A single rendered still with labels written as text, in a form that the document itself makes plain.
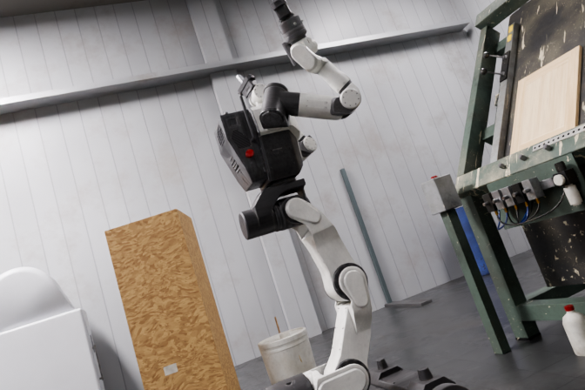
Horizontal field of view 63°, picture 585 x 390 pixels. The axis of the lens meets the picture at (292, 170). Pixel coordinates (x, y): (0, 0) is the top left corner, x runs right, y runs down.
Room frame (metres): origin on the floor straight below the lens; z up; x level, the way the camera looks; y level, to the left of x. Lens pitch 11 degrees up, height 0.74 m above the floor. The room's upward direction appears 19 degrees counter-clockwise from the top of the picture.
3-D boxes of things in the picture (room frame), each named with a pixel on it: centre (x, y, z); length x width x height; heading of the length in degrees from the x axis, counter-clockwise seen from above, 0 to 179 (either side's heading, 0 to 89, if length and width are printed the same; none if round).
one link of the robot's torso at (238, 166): (1.91, 0.09, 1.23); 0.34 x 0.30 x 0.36; 20
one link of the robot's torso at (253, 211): (1.90, 0.12, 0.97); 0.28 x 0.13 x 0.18; 110
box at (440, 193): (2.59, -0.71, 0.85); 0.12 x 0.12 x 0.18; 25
